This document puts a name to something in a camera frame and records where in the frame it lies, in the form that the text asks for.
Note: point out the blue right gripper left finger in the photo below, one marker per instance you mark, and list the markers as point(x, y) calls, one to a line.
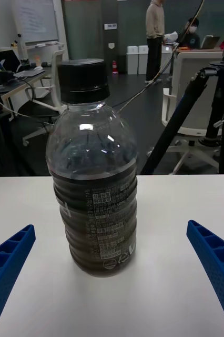
point(6, 263)

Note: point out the seated person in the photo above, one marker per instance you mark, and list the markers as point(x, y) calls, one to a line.
point(192, 39)

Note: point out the grey laptop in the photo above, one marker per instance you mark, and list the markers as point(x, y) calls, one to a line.
point(210, 42)

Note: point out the whiteboard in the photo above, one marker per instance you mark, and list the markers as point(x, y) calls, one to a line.
point(35, 21)

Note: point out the standing person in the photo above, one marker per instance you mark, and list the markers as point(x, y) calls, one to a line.
point(154, 39)

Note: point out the white waste bin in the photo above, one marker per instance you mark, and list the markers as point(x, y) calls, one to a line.
point(132, 60)
point(167, 59)
point(143, 60)

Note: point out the dark plastic bottle black cap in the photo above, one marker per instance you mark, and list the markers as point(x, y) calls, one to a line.
point(96, 210)

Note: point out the red fire extinguisher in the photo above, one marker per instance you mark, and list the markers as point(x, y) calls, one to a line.
point(114, 68)

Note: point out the white office chair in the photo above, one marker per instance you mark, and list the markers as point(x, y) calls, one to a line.
point(191, 68)
point(54, 65)

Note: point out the open black laptop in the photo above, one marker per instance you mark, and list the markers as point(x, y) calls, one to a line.
point(8, 60)

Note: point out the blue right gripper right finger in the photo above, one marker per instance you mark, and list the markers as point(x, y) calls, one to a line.
point(219, 268)

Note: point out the wooden desk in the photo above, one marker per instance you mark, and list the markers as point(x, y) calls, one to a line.
point(17, 89)

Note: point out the black tripod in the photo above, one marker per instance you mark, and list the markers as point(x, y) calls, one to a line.
point(175, 123)

